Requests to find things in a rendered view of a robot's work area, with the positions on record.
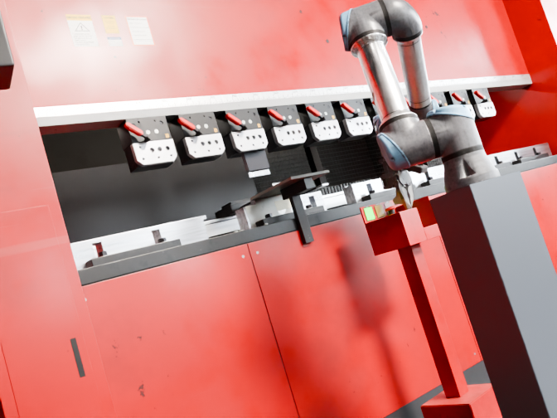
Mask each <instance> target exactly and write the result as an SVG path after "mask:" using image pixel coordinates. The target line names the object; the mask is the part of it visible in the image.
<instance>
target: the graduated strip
mask: <svg viewBox="0 0 557 418"><path fill-rule="evenodd" d="M527 79H530V74H526V75H502V76H490V77H477V78H465V79H453V80H429V87H432V86H443V85H463V84H474V83H485V82H496V81H507V80H527ZM368 91H370V89H369V86H368V85H356V86H343V87H331V88H319V89H306V90H282V91H270V92H258V93H245V94H232V95H209V96H197V97H184V98H172V99H160V100H136V101H124V102H111V103H98V104H75V105H62V106H50V107H38V108H34V111H35V115H36V117H37V118H38V117H49V116H60V115H71V114H91V113H102V112H113V111H124V110H135V109H155V108H166V107H177V106H188V105H208V104H219V103H230V102H240V101H251V100H271V99H282V98H293V97H304V96H315V95H335V94H346V93H357V92H368Z"/></svg>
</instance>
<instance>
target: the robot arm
mask: <svg viewBox="0 0 557 418"><path fill-rule="evenodd" d="M339 22H340V27H341V35H342V40H343V44H344V48H345V51H350V52H351V54H352V55H353V56H354V57H356V58H358V59H359V61H360V63H361V68H362V70H363V72H364V75H365V78H366V81H367V84H368V86H369V89H370V92H371V95H372V98H373V100H374V102H375V107H376V109H377V111H378V115H377V116H375V117H374V118H373V123H374V128H375V133H376V140H377V143H378V145H379V147H380V152H381V156H382V157H383V159H381V160H379V162H380V163H382V164H383V168H384V171H385V172H384V174H383V173H382V176H380V180H381V183H382V187H383V190H384V189H385V190H386V189H391V188H394V187H395V188H396V189H395V192H396V197H395V198H394V199H393V203H394V204H400V205H404V207H405V208H406V209H407V210H409V209H411V208H412V205H413V200H414V184H413V182H412V179H411V176H410V174H409V172H408V171H411V172H414V173H418V174H420V173H426V172H427V171H428V166H427V165H423V164H422V163H425V162H428V161H430V160H433V159H436V158H441V159H442V162H443V168H444V189H445V192H446V194H447V193H449V192H452V191H455V190H458V189H459V188H462V187H466V186H468V185H471V184H473V183H477V182H482V181H486V180H488V179H492V178H494V177H500V176H501V175H500V173H499V170H498V169H497V168H495V166H494V165H493V163H492V161H491V160H490V158H489V157H488V156H487V155H486V153H485V151H484V148H483V146H482V141H481V139H480V136H479V134H478V131H477V127H476V125H475V122H474V118H473V117H472V114H471V111H470V109H469V108H468V107H467V106H466V105H464V104H453V105H448V106H444V107H440V108H439V106H438V102H437V100H435V99H433V100H431V95H430V91H429V82H428V77H427V71H426V66H425V61H424V52H423V47H422V41H421V35H422V34H423V27H422V22H421V20H420V17H419V14H418V13H417V12H416V11H415V9H414V8H413V7H412V6H411V5H410V4H409V3H408V2H406V1H405V0H375V1H373V2H369V3H367V4H364V5H361V6H359V7H355V8H351V9H350V10H348V11H346V12H343V13H342V14H341V15H340V16H339ZM389 36H392V39H393V40H394V41H396V42H397V47H398V51H399V55H400V63H401V67H402V71H403V76H404V83H405V88H406V92H407V96H408V100H409V107H408V105H407V103H406V100H405V98H404V95H403V92H402V89H401V88H400V84H399V82H398V79H397V77H396V74H395V71H394V68H393V66H392V64H391V61H390V58H389V56H388V53H387V50H386V49H385V46H386V45H387V42H388V38H387V37H389ZM407 170H408V171H407ZM404 185H405V186H406V187H405V186H404Z"/></svg>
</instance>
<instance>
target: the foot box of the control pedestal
mask: <svg viewBox="0 0 557 418"><path fill-rule="evenodd" d="M467 387H468V390H469V391H468V392H467V393H465V394H464V395H462V396H461V397H446V396H445V393H444V391H442V392H440V393H439V394H437V395H436V396H435V397H433V398H432V399H430V400H429V401H427V402H425V403H424V404H423V405H422V406H421V410H422V413H423V416H424V418H502V415H501V411H500V408H499V405H498V403H497V401H496V397H495V394H494V391H493V389H492V384H491V383H487V384H476V385H467Z"/></svg>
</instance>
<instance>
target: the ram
mask: <svg viewBox="0 0 557 418"><path fill-rule="evenodd" d="M4 1H5V3H6V7H7V12H8V16H9V19H10V23H11V25H12V31H13V34H14V37H15V41H16V43H17V49H18V53H19V56H20V59H21V63H22V68H23V71H24V74H25V77H26V81H27V86H28V89H29V93H30V96H31V102H32V105H33V108H38V107H50V106H62V105H87V104H98V103H111V102H124V101H136V100H160V99H172V98H184V97H197V96H209V95H232V94H245V93H258V92H270V91H282V90H306V89H319V88H331V87H343V86H356V85H368V84H367V81H366V78H365V75H364V72H363V70H362V68H361V63H360V61H359V59H358V58H356V57H354V56H353V55H352V54H351V52H350V51H345V48H344V44H343V40H342V35H341V27H340V22H339V16H340V15H341V14H342V13H343V12H346V11H348V10H350V9H351V8H355V7H359V6H361V5H364V4H367V3H369V2H373V1H375V0H4ZM405 1H406V2H408V3H409V4H410V5H411V6H412V7H413V8H414V9H415V11H416V12H417V13H418V14H419V17H420V20H421V22H422V27H423V34H422V35H421V41H422V47H423V52H424V61H425V66H426V71H427V77H428V81H429V80H453V79H465V78H477V77H490V76H502V75H526V74H529V72H528V70H527V68H526V64H525V61H524V59H523V56H522V54H521V50H520V47H519V45H518V42H517V40H516V36H515V33H514V32H513V29H512V26H511V23H510V20H509V17H508V15H507V13H506V9H505V6H504V4H503V1H502V0H405ZM66 14H72V15H90V16H91V20H92V22H93V26H94V31H95V34H96V37H97V40H98V43H99V46H74V43H73V41H72V37H71V34H70V28H69V26H68V22H67V20H66V16H65V15H66ZM101 15H109V16H115V19H116V22H117V25H118V28H119V33H106V32H105V29H104V24H103V21H102V17H101ZM125 16H135V17H147V18H148V23H149V26H150V29H151V32H152V35H153V40H154V43H155V46H134V45H133V42H132V39H131V36H130V33H129V29H128V25H127V22H126V19H125ZM107 37H121V39H122V43H123V45H124V46H109V41H108V38H107ZM531 84H532V81H531V79H527V80H507V81H496V82H485V83H474V84H463V85H443V86H432V87H429V91H430V93H431V92H441V91H442V92H443V93H446V92H448V91H450V90H466V91H468V90H470V89H479V88H487V91H488V92H493V91H503V90H518V89H522V88H525V87H527V86H528V85H531ZM369 98H372V95H371V92H370V91H368V92H357V93H346V94H335V95H315V96H304V97H293V98H282V99H271V100H251V101H240V102H230V103H219V104H199V105H188V106H177V107H166V108H155V109H135V110H124V111H113V112H102V113H91V114H71V115H60V116H49V117H38V118H36V120H37V123H38V126H39V130H40V133H41V135H45V134H61V133H70V132H79V131H88V130H96V129H113V128H118V127H119V126H120V125H121V123H123V122H124V121H125V120H126V119H137V118H147V117H157V116H165V117H166V120H167V123H169V122H171V121H172V120H173V119H174V118H175V117H176V116H177V115H178V114H194V113H204V112H214V115H215V118H216V117H217V116H218V115H220V114H221V113H223V112H224V111H225V110H233V109H251V108H257V110H258V113H259V112H260V111H262V110H263V109H265V108H266V107H270V106H280V105H296V108H299V107H300V106H302V105H304V104H308V103H317V102H328V101H331V104H332V105H333V104H335V103H336V102H337V101H339V100H355V99H363V102H364V101H366V100H368V99H369Z"/></svg>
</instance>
